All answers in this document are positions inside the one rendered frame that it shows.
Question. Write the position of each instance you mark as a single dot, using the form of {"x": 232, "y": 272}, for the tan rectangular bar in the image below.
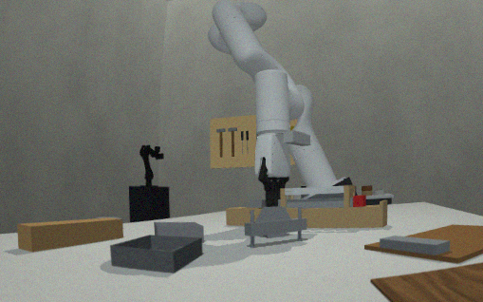
{"x": 40, "y": 236}

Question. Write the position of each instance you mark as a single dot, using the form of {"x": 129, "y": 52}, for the red cube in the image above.
{"x": 359, "y": 201}

